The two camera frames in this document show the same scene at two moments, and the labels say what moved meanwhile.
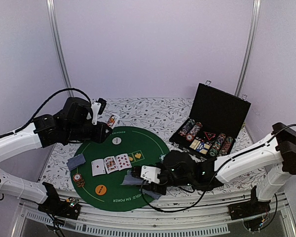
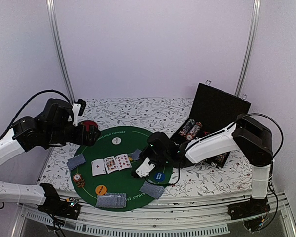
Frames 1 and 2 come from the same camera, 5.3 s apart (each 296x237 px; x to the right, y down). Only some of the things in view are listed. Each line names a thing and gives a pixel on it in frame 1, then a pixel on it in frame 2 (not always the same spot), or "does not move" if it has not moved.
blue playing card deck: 129,179 to 112,200
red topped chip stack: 80,181 does not move
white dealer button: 116,140 does not move
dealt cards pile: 75,161 does not move
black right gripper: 151,187 to 147,150
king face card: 111,165 does not move
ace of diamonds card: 98,167 does not move
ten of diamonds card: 123,162 does not move
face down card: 112,120 to 135,154
